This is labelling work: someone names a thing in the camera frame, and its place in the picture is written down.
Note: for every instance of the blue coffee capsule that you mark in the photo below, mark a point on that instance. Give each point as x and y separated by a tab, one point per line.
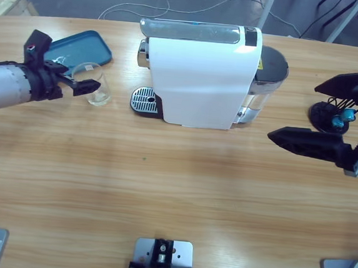
348	115
336	122

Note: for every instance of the black drip tray metal grate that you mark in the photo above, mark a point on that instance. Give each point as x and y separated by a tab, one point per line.
144	101

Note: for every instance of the clear water tank black lid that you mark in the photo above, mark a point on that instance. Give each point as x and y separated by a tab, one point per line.
271	67

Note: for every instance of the white table leg post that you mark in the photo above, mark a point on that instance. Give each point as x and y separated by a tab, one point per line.
267	8

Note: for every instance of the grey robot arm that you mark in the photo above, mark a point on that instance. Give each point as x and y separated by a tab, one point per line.
4	89

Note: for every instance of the white capsule coffee machine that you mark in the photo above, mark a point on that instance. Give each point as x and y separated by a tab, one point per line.
202	79

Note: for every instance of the teal plastic serving tray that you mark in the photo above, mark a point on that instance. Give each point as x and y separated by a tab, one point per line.
86	47

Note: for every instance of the white camera mount dark post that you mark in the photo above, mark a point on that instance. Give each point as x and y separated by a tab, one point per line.
162	258

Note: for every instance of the white slanted frame bar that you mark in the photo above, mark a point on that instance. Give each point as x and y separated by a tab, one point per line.
345	20

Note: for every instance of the black capsule holder with rods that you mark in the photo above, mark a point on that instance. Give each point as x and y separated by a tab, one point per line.
320	113

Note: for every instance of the clear drinking glass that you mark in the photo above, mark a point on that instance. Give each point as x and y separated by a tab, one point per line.
102	94

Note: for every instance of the silver coffee machine lever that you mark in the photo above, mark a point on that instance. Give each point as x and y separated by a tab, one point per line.
191	31

